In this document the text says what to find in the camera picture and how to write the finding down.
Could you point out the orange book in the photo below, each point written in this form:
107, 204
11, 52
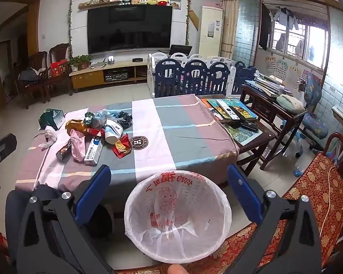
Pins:
208, 102

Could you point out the hanging blue shirt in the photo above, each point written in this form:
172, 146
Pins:
285, 18

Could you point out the white tissue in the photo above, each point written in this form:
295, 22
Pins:
50, 134

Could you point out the red yellow snack wrapper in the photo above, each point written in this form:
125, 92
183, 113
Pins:
121, 148

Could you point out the black bag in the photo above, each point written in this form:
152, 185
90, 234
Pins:
28, 75

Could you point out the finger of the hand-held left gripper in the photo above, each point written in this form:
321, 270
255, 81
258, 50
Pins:
4, 148

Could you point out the pink plastic bag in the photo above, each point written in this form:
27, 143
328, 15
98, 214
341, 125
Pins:
78, 145

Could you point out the blue white playpen fence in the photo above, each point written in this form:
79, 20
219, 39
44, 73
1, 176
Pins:
194, 77

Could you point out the plaid tablecloth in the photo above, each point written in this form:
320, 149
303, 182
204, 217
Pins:
174, 125

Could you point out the black set-top box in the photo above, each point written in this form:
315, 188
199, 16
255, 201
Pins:
137, 60

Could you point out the dark green snack packet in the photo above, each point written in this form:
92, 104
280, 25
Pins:
89, 117
125, 118

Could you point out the yellow packaging bag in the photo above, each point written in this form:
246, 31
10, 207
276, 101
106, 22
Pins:
74, 125

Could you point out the grey blue ball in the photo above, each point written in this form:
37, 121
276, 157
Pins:
97, 123

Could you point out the green potted plant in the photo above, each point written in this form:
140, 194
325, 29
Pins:
80, 61

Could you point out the stack of books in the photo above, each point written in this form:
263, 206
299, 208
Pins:
268, 87

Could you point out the white blue medicine box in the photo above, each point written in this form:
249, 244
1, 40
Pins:
93, 149

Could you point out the small framed picture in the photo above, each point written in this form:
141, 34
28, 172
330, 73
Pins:
175, 3

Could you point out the landscape picture book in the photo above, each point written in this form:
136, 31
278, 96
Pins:
243, 137

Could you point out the clear plastic bag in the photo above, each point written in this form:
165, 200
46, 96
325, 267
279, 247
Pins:
103, 114

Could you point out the black remote control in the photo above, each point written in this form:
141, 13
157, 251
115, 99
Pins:
249, 125

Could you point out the wooden wall bracket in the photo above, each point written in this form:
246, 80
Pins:
193, 18

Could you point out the red wall poster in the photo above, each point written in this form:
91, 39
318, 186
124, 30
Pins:
304, 80

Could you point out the blue green picture book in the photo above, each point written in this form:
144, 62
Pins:
245, 110

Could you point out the pale wall chart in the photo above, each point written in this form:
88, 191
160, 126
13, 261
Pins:
270, 66
293, 77
281, 70

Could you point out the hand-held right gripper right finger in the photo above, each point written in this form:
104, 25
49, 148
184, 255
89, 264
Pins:
244, 188

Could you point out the large black television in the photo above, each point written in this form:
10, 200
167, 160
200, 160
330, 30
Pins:
130, 30

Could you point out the beige curtain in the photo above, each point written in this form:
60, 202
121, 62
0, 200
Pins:
228, 22

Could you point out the wooden sofa frame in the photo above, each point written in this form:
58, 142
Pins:
341, 145

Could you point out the black monitor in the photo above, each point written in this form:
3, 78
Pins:
180, 50

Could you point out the red gift box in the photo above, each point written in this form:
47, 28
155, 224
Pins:
59, 68

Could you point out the green tissue box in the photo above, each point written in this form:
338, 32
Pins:
50, 118

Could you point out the white blue paper cup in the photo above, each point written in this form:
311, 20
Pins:
113, 131

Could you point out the dark wooden table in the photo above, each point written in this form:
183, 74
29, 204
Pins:
250, 159

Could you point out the grey green cushion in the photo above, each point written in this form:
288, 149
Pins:
290, 102

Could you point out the white remote control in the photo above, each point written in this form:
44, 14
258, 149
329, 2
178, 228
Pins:
227, 109

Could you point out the black stereo amplifier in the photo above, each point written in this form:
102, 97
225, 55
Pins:
116, 76

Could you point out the white lined trash basket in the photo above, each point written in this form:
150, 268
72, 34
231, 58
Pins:
174, 205

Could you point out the red yellow plush toy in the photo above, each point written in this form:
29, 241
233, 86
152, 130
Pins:
163, 2

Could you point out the hanging black garment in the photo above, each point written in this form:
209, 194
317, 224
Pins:
265, 25

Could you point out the person's right hand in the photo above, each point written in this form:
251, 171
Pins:
177, 269

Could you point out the white standing air conditioner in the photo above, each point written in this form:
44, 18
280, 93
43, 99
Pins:
211, 34

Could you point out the dark wooden armchair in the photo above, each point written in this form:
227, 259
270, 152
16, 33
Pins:
37, 60
60, 51

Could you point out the yellow wooden tv cabinet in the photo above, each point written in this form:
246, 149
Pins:
85, 80

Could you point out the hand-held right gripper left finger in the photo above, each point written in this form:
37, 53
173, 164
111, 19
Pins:
93, 188

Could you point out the pink air conditioner cover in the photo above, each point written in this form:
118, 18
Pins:
213, 5

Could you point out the dark wooden side desk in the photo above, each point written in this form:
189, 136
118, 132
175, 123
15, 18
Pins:
263, 105

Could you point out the barred window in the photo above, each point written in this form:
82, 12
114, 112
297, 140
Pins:
314, 40

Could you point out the blue child's chair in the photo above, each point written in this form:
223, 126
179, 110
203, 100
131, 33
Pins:
314, 97

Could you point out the small black packet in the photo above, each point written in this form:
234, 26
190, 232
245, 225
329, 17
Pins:
64, 152

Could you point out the artificial ivy vine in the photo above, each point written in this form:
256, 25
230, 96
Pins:
71, 20
188, 11

